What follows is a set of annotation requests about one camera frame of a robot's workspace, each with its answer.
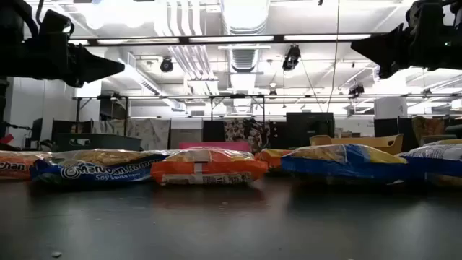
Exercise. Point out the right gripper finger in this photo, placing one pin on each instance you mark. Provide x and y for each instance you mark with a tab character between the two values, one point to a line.
386	50

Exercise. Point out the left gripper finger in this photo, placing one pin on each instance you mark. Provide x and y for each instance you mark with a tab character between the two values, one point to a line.
97	66

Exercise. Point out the blue Maruchan ramen pack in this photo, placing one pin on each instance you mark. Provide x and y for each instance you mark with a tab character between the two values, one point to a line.
433	162
343	169
108	173

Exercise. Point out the orange Maruchan ramen pack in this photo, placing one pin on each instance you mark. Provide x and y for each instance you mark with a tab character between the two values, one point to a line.
216	169
14	166
270	159

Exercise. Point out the pale patterned cloth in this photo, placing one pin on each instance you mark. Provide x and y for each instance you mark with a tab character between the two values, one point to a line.
108	127

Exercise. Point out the dark blue-green plastic bin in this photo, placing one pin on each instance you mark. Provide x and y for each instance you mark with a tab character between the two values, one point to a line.
108	141

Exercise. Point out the black cabinet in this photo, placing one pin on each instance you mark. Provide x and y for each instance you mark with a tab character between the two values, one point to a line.
386	128

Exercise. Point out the orange patterned cloth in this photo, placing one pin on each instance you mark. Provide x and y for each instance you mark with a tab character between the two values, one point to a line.
429	128

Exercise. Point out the white draped cloth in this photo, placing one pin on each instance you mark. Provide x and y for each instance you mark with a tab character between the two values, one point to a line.
151	133

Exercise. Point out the small red object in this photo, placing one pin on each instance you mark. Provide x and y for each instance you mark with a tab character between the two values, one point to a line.
6	139

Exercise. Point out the dark grey chair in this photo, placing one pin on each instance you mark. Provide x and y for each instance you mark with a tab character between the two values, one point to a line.
438	139

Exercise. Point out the orange-yellow plastic bin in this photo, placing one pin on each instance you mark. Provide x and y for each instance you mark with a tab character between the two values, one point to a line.
379	141

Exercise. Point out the black monitor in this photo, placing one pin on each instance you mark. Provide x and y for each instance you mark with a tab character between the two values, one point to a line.
310	126

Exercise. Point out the black overhead light bar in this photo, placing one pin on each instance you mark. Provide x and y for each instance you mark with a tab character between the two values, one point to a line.
278	38

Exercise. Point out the black partition panel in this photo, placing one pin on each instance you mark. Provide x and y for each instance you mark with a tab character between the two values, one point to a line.
213	130

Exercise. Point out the pink-red plastic bin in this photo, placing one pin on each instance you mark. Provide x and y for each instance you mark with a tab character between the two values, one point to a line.
216	145

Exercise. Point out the dark patterned cloth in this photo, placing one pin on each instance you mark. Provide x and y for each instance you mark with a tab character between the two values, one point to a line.
252	135

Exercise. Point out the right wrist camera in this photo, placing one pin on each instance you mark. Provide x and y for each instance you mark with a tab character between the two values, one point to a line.
424	16

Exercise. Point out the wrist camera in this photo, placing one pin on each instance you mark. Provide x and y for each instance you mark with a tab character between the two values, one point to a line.
56	27
424	16

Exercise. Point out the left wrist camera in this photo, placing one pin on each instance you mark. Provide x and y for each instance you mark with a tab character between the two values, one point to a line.
56	27

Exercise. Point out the black metal rack frame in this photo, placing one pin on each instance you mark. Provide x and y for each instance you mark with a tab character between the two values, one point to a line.
234	96

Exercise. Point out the silver ventilation duct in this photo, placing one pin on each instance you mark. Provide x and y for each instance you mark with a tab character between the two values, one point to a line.
245	59

